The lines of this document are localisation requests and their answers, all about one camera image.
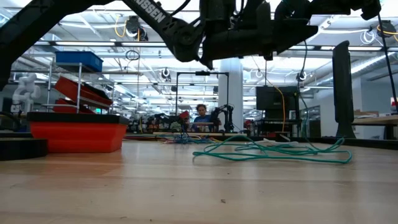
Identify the blue plastic bin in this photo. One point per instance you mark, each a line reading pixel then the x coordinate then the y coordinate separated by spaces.
pixel 79 60

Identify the black distant camera rig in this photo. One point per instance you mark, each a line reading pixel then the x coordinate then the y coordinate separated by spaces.
pixel 202 73

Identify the red plastic shelf bin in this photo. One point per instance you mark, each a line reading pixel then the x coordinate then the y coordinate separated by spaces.
pixel 71 88
pixel 63 107

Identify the thin black pole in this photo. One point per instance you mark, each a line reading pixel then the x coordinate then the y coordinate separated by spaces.
pixel 390 67

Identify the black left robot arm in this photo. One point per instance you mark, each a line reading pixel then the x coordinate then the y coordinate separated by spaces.
pixel 155 15

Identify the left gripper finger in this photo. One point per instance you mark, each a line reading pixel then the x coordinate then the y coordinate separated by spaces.
pixel 292 32

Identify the wooden side table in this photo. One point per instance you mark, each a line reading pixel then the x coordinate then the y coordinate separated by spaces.
pixel 373 119

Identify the metal shelf rack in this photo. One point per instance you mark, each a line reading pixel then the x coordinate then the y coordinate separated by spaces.
pixel 80 90

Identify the red square tray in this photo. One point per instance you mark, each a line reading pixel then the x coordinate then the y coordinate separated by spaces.
pixel 77 137

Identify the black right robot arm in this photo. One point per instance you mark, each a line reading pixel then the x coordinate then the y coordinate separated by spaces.
pixel 342 7

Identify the black upright post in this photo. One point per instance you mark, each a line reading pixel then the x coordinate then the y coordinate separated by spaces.
pixel 343 93

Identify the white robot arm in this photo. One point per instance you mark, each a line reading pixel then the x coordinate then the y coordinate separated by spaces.
pixel 26 93

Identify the person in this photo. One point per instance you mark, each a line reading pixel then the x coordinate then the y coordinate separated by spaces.
pixel 201 115

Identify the black tape roll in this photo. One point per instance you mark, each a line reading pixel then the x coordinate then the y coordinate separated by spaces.
pixel 21 149

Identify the black monitor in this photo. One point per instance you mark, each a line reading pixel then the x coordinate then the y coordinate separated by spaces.
pixel 275 99

